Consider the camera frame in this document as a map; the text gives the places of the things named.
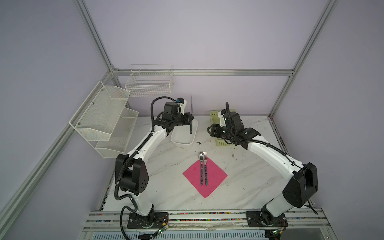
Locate white plastic tray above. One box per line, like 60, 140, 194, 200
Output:
171, 119, 199, 148

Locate white wire wall basket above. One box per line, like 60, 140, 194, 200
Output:
125, 65, 174, 97

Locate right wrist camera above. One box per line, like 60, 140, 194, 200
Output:
218, 110, 228, 127

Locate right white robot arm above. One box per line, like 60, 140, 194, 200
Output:
207, 110, 319, 227

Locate aluminium frame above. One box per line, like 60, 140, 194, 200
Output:
1, 1, 338, 232

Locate aluminium front rail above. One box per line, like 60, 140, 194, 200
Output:
79, 208, 331, 232

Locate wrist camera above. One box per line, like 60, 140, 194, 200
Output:
218, 110, 228, 127
176, 98, 187, 115

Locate green perforated plastic basket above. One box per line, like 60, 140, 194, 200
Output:
210, 110, 231, 147

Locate spoon with teal handle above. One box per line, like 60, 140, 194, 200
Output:
199, 152, 205, 186

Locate white mesh lower shelf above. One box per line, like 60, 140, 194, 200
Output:
95, 108, 139, 159

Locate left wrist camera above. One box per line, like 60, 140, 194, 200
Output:
176, 98, 187, 115

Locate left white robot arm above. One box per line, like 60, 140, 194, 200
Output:
114, 97, 194, 225

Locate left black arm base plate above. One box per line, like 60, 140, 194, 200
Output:
126, 212, 169, 229

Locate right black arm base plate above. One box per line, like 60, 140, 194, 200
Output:
246, 211, 288, 227

